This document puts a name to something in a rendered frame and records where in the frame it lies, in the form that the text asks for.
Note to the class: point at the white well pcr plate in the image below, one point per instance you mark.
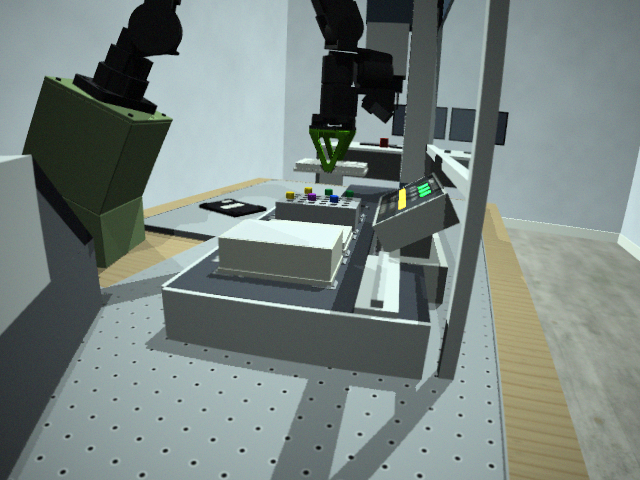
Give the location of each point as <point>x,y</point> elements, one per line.
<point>341,167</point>

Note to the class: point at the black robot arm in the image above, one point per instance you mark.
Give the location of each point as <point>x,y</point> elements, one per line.
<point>155,29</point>

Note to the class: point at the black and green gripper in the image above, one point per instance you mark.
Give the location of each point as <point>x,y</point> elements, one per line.
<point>320,125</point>

